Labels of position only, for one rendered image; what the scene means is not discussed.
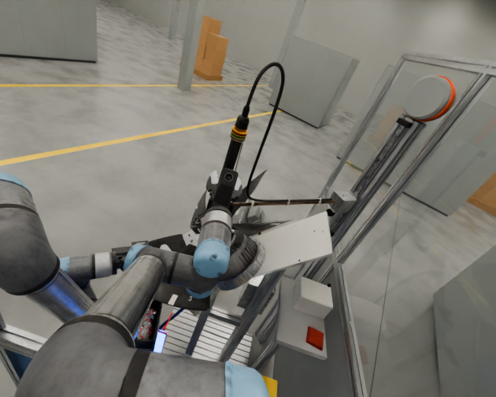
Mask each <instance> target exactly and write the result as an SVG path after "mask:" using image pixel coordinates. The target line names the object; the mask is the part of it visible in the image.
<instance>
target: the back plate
mask: <svg viewBox="0 0 496 397"><path fill-rule="evenodd" d="M254 238H256V239H258V240H259V241H260V243H261V245H262V246H263V248H264V249H265V260H264V262H263V264H262V266H261V267H260V269H259V270H258V271H257V273H256V274H255V275H254V276H253V277H252V278H254V277H257V276H262V275H265V274H268V273H273V272H276V271H279V270H282V269H287V268H290V267H293V266H296V265H301V264H304V263H307V262H312V261H315V260H318V259H322V258H326V257H329V256H332V255H333V249H332V243H331V233H330V228H329V222H328V213H327V211H325V212H323V213H319V214H317V215H314V216H311V217H308V218H306V219H303V220H300V221H297V222H294V223H292V224H289V225H286V226H283V227H281V228H278V229H275V230H272V231H270V232H266V233H264V234H261V235H259V236H255V237H254Z"/></svg>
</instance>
